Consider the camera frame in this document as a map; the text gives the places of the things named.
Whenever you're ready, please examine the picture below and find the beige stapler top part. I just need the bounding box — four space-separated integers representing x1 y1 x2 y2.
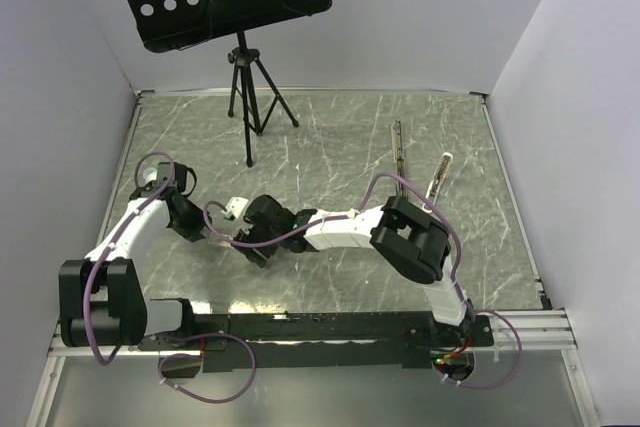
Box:
425 152 453 204

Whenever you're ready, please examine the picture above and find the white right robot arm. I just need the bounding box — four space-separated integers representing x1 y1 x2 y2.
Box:
225 195 472 345

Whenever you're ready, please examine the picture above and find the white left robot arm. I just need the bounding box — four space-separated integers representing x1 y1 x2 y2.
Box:
58 161 205 349

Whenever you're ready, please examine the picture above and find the white cylinder tube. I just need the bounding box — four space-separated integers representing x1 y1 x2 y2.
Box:
141 167 157 185

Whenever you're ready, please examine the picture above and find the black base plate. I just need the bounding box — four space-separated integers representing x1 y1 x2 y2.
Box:
139 311 494 373

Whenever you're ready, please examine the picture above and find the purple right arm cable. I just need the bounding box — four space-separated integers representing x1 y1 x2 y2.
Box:
203 171 524 391

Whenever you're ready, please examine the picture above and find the aluminium rail frame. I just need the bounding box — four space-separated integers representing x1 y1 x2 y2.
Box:
58 92 575 372

